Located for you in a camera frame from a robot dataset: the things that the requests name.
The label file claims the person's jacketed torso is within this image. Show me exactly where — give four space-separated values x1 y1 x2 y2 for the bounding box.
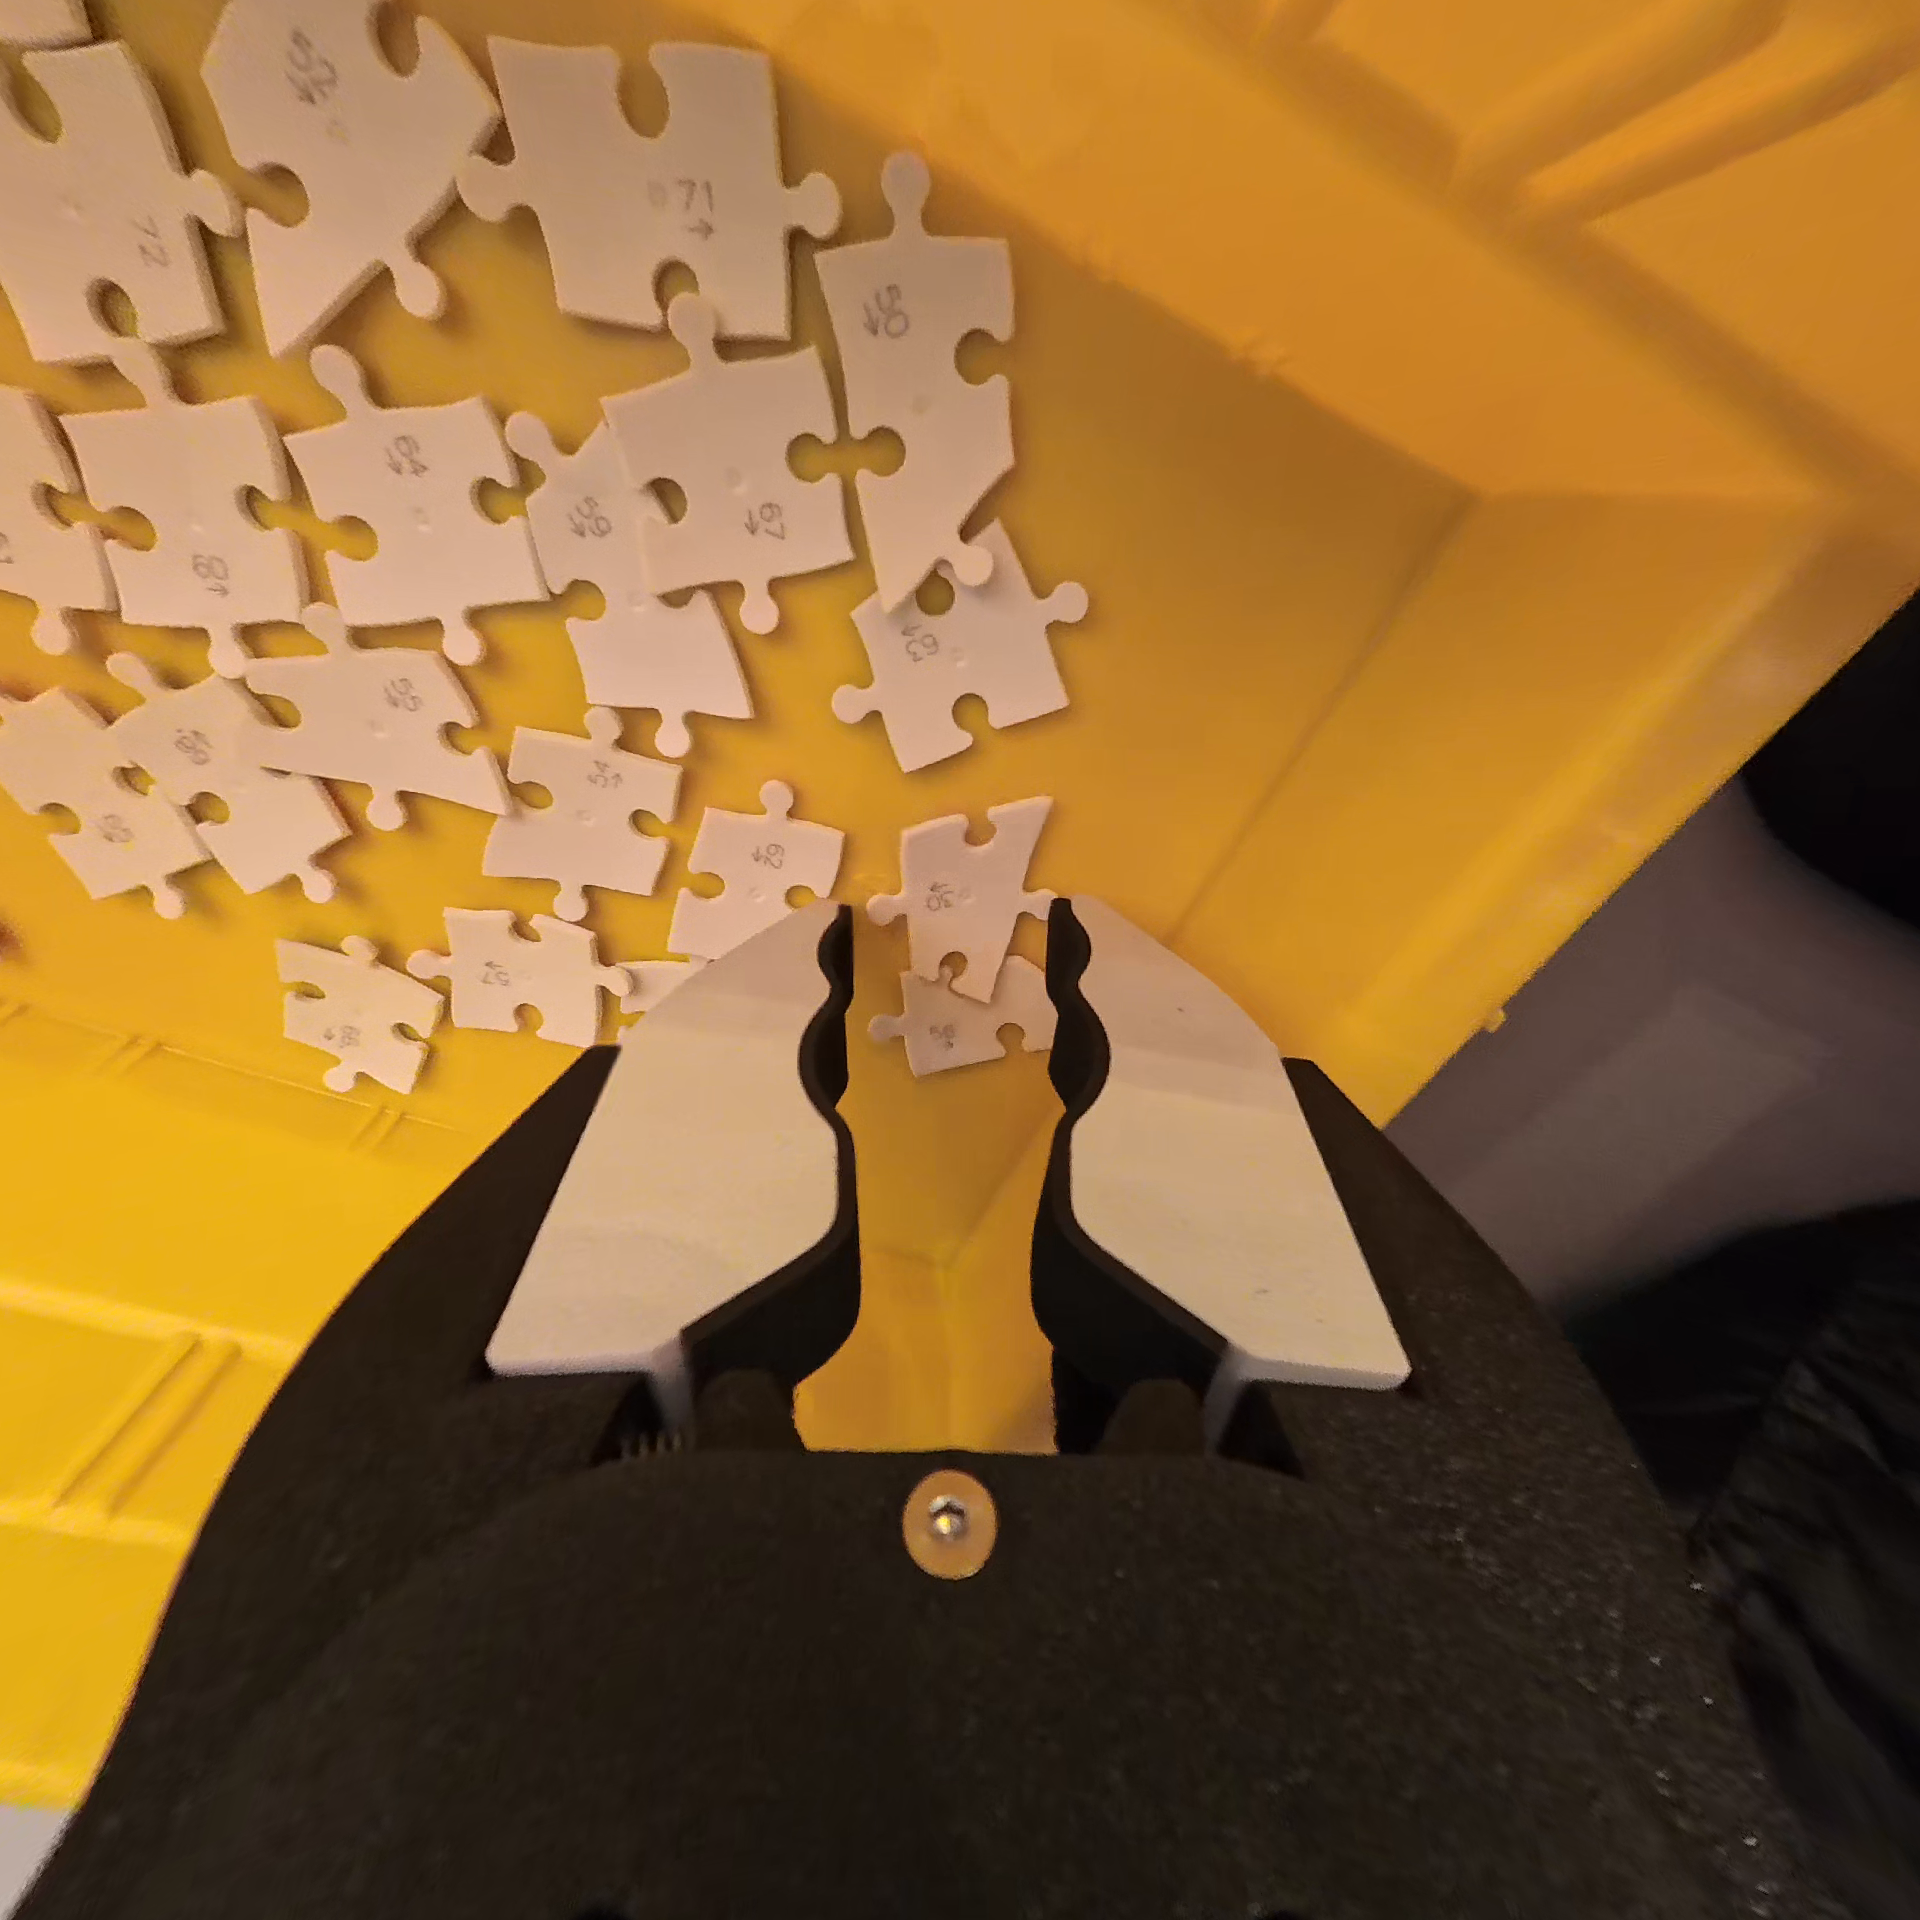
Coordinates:
1560 1201 1920 1920

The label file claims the yellow plastic bin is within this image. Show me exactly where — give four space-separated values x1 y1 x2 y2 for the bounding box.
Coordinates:
0 0 1920 1801

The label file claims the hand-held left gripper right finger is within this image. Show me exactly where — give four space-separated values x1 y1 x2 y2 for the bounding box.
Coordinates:
1032 897 1415 1390

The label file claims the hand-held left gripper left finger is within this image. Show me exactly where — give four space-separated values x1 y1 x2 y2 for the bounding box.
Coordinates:
483 901 864 1383

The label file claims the heap of white puzzle pieces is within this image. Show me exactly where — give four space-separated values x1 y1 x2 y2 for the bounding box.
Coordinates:
0 0 1092 1097

